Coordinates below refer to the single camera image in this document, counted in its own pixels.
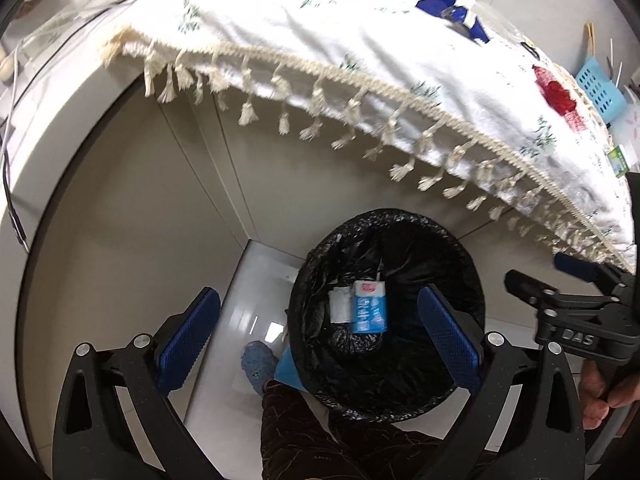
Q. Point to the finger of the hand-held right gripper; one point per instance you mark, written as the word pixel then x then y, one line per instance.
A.
pixel 575 265
pixel 540 290

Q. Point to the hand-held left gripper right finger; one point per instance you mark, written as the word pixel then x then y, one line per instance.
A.
pixel 450 330

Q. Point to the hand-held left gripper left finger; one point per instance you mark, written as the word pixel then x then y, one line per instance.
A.
pixel 192 330

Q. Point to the blue trash bin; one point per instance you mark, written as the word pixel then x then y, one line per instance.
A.
pixel 286 371

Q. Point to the black-lined trash bin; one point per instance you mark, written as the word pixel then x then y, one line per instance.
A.
pixel 400 240

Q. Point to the person's right hand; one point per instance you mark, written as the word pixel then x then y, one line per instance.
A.
pixel 592 400

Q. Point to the blue fuzzy slipper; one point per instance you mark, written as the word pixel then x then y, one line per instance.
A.
pixel 257 365

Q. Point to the blue and white carton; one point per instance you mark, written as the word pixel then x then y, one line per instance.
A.
pixel 370 310

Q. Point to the crumpled white tissue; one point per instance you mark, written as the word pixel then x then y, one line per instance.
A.
pixel 341 305

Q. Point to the small green box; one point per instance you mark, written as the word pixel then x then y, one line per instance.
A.
pixel 620 160

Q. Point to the white appliance with pink flower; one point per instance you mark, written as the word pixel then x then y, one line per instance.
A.
pixel 629 127

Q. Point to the person's leg in quilted trousers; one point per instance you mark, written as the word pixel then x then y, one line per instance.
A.
pixel 320 440

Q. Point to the red plastic wrapper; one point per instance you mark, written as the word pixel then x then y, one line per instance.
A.
pixel 555 90

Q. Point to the blue perforated plastic basket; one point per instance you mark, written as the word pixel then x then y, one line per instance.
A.
pixel 597 90

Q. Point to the white plastic utensil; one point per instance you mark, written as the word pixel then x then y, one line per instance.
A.
pixel 618 74
pixel 611 50

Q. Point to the wooden chopstick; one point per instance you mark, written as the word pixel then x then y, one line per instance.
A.
pixel 587 40
pixel 593 42

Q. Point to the blue foil wrapper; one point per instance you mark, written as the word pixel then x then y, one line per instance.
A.
pixel 440 2

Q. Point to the white floral tasselled tablecloth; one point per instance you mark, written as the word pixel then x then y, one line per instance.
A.
pixel 325 20

